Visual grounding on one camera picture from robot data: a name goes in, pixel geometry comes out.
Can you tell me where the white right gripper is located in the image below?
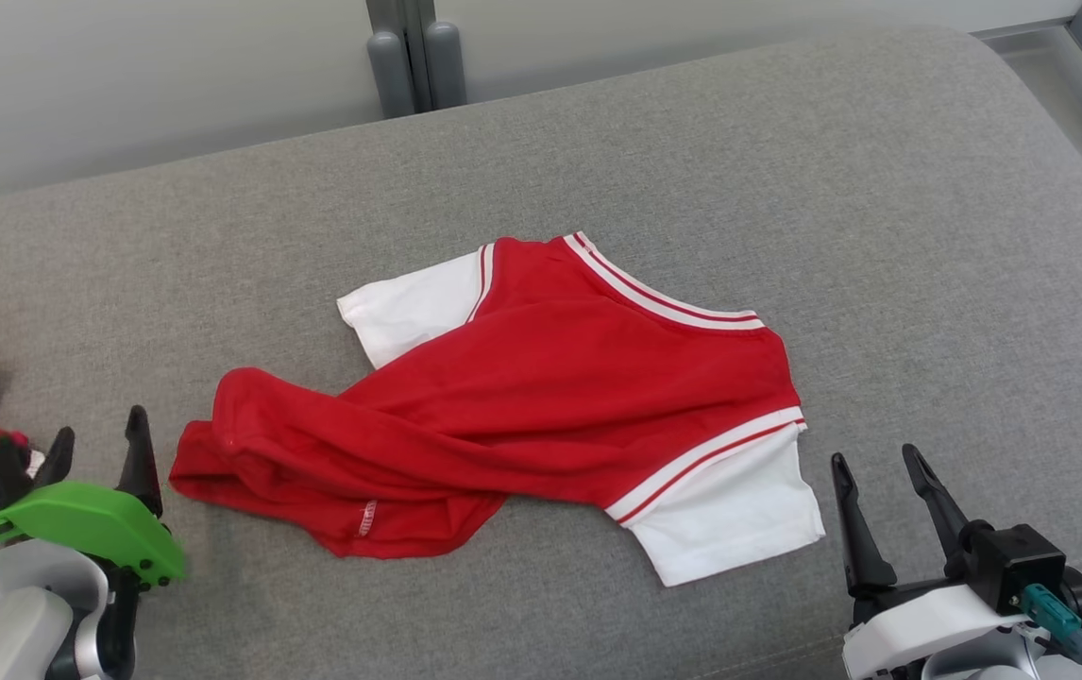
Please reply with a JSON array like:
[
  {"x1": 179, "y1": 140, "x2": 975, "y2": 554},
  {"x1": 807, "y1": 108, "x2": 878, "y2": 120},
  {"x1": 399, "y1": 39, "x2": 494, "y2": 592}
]
[{"x1": 831, "y1": 444, "x2": 1053, "y2": 680}]

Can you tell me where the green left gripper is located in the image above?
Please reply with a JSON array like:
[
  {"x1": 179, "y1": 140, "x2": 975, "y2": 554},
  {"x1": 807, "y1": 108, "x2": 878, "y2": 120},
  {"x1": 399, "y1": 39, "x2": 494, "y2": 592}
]
[{"x1": 0, "y1": 406, "x2": 186, "y2": 587}]

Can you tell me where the red white-sleeved Bulls shirt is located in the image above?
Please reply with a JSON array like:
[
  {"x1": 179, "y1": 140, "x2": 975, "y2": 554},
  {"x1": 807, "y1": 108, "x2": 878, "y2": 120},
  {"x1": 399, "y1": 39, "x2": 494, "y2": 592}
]
[{"x1": 170, "y1": 231, "x2": 826, "y2": 588}]

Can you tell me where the right teal-plug camera cable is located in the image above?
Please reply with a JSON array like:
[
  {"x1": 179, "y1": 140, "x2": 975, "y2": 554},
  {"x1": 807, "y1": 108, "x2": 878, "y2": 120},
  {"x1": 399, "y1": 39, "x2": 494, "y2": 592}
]
[{"x1": 1021, "y1": 584, "x2": 1082, "y2": 680}]

